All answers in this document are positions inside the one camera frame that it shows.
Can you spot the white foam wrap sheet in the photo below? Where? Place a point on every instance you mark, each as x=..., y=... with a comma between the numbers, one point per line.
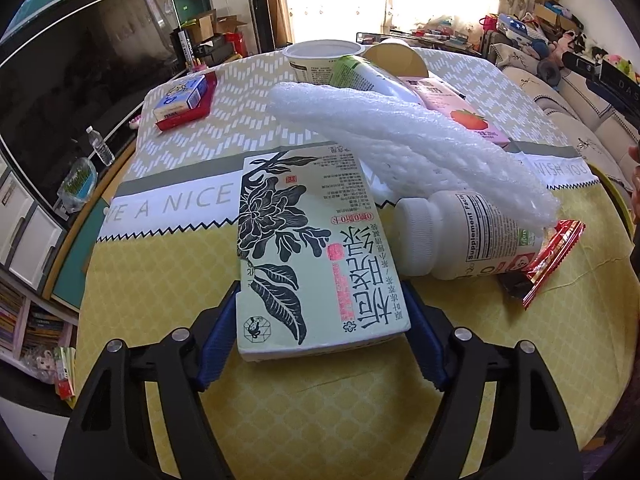
x=400, y=135

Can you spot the open cardboard box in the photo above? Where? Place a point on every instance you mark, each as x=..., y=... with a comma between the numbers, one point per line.
x=202, y=27

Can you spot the large black television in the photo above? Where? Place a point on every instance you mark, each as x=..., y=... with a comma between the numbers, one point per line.
x=60, y=85

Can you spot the stack of cardboard boxes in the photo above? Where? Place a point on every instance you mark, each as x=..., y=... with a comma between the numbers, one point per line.
x=550, y=0

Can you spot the dark neck pillow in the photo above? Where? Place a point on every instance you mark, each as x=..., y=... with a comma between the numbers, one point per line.
x=548, y=71

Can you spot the black storage box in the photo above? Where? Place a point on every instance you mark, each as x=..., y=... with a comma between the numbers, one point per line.
x=212, y=50

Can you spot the pale pink drink carton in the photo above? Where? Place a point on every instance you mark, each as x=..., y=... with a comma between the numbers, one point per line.
x=465, y=120

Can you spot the yellow and grey patterned tablecloth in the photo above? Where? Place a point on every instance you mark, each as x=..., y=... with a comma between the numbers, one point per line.
x=175, y=160

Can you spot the beige sofa with deer covers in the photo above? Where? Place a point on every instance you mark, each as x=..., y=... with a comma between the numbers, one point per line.
x=560, y=110

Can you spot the glass side table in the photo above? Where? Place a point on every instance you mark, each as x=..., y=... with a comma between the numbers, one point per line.
x=425, y=40

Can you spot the stack of books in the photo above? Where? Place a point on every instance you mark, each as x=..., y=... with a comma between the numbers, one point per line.
x=40, y=327

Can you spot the pink bag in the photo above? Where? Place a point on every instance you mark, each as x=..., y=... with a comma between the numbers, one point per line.
x=487, y=23

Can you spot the pale green flower print carton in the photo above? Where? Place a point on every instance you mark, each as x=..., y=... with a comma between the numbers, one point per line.
x=300, y=260

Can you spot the clear plastic bag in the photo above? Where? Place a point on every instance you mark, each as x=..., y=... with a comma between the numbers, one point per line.
x=77, y=185

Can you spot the white supplement bottle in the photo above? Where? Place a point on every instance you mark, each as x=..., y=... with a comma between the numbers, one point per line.
x=450, y=240

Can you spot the blue and white card box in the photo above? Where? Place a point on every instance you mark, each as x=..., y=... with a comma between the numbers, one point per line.
x=180, y=92

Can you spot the red flat box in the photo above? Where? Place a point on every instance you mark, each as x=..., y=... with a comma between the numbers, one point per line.
x=180, y=117

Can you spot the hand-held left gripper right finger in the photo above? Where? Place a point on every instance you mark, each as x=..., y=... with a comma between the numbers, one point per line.
x=425, y=345

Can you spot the television cabinet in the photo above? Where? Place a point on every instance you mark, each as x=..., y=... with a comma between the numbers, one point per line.
x=30, y=240

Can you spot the white plastic cup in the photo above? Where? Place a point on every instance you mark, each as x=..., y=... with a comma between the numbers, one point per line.
x=320, y=52

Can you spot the red snack wrapper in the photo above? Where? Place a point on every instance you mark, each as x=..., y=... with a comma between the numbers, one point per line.
x=555, y=255

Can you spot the clear water bottle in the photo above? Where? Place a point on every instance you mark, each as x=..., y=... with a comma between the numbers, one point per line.
x=101, y=147

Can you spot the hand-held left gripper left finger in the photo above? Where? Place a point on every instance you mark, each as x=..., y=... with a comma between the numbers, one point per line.
x=220, y=345

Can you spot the pile of plush toys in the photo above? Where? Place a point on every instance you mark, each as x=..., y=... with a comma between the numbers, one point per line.
x=585, y=47

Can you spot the blue and white suitcase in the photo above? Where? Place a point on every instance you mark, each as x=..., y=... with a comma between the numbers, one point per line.
x=517, y=27

